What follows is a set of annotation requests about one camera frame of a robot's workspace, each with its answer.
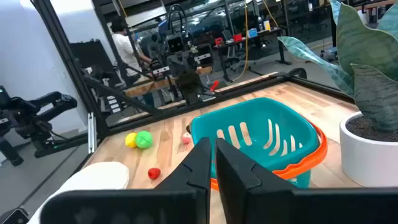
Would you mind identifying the silver aluminium bracket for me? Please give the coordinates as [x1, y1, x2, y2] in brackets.
[88, 112, 96, 155]

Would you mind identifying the green toy lime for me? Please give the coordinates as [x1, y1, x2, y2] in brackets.
[134, 130, 154, 150]

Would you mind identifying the black screen panel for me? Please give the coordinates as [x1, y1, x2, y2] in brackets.
[68, 39, 122, 91]

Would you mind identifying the background wooden workbench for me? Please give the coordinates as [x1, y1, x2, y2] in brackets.
[123, 65, 214, 98]

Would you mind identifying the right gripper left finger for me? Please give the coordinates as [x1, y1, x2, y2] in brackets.
[40, 137, 213, 224]

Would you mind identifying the yellow hanging cable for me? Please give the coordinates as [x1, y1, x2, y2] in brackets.
[262, 0, 280, 28]
[231, 0, 250, 83]

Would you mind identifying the standing person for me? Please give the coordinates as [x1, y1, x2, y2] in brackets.
[110, 15, 153, 85]

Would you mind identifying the grey office chair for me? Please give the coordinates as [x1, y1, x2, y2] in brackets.
[222, 29, 249, 74]

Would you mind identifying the green snake plant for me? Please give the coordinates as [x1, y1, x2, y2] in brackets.
[278, 0, 398, 133]

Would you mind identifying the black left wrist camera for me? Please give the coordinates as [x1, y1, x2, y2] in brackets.
[167, 34, 187, 54]

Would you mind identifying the black aluminium table frame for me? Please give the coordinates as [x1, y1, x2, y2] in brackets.
[30, 0, 357, 156]

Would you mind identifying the teal basket with orange handle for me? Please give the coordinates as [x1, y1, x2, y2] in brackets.
[186, 97, 328, 191]

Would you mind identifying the yellow toy lemon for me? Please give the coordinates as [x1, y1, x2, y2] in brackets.
[124, 132, 137, 149]

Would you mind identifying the black office desk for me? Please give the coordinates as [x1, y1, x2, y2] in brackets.
[214, 27, 292, 83]

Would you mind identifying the small red toy fruit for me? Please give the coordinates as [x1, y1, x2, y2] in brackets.
[147, 167, 162, 180]

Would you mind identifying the white waffle-weave cloth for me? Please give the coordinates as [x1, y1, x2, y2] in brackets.
[26, 161, 130, 224]

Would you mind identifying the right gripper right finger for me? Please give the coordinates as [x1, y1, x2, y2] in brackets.
[216, 138, 398, 224]

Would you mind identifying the white round plant pot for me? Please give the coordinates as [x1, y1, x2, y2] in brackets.
[339, 111, 398, 188]

